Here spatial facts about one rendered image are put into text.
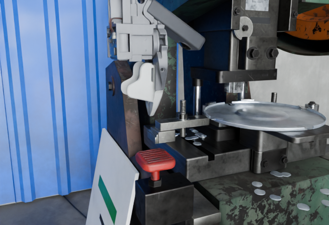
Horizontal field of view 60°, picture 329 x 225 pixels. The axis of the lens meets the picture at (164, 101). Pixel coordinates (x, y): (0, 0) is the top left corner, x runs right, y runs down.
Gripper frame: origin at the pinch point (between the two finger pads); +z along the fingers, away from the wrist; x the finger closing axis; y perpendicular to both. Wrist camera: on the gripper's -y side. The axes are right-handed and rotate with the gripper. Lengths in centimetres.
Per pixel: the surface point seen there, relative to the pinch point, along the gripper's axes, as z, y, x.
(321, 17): -20, -69, -25
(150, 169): 9.6, 2.2, 3.5
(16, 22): -22, 29, -134
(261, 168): 18.5, -29.3, -4.8
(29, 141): 46, 29, -134
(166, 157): 8.7, -1.5, 1.9
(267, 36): -12.9, -36.7, -14.5
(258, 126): 6.0, -22.9, 0.2
